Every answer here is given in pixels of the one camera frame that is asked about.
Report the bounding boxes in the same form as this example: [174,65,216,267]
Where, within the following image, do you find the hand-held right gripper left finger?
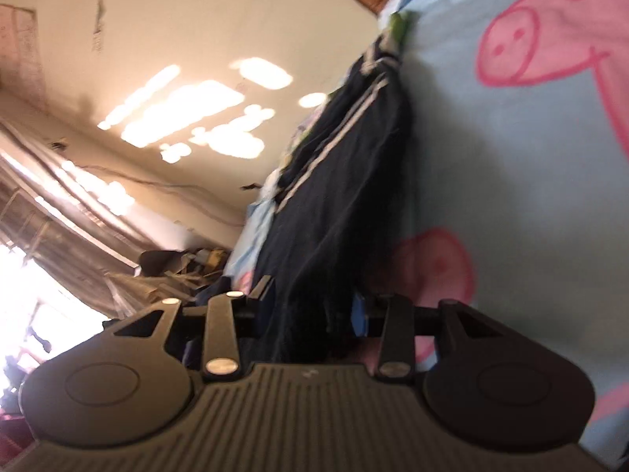
[113,275,274,380]

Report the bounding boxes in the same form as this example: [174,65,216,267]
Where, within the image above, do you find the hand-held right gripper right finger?
[351,294,497,378]

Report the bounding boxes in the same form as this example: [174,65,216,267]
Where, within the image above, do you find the dark pants with white stripes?
[241,37,418,365]

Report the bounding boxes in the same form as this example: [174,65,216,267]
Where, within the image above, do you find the green black knit sweater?
[386,10,418,55]

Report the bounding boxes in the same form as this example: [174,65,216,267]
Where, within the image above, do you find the pile of clutter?
[140,246,233,298]

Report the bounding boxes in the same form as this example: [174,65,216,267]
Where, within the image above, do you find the grey curtain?
[0,123,163,318]

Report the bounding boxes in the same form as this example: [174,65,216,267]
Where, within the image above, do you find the light blue printed blanket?
[223,0,629,468]

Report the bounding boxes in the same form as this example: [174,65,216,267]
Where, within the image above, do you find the pale wall poster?
[0,4,46,109]

